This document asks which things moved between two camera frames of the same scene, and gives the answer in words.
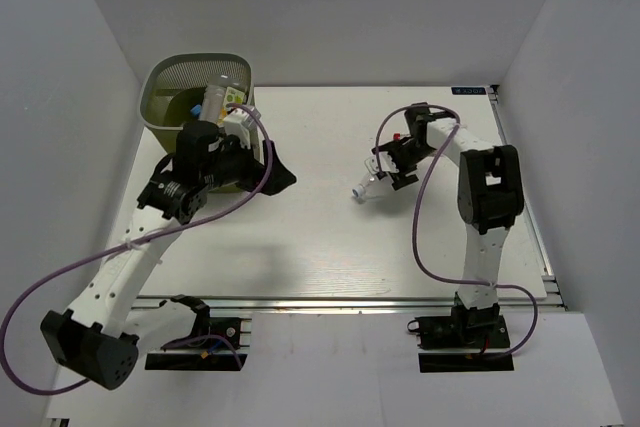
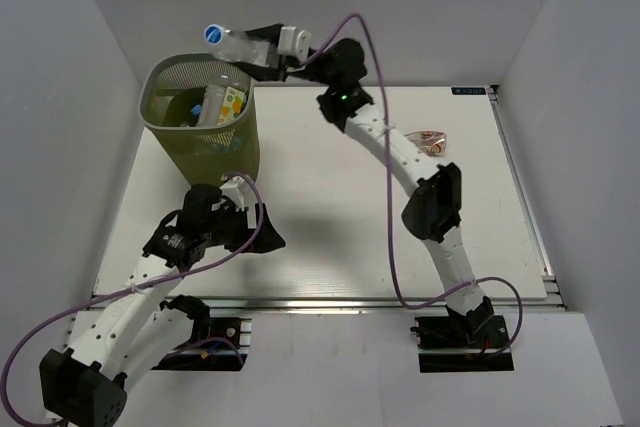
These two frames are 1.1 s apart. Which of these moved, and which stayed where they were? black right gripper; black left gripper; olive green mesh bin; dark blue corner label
Moved: black left gripper; black right gripper
Stayed: olive green mesh bin; dark blue corner label
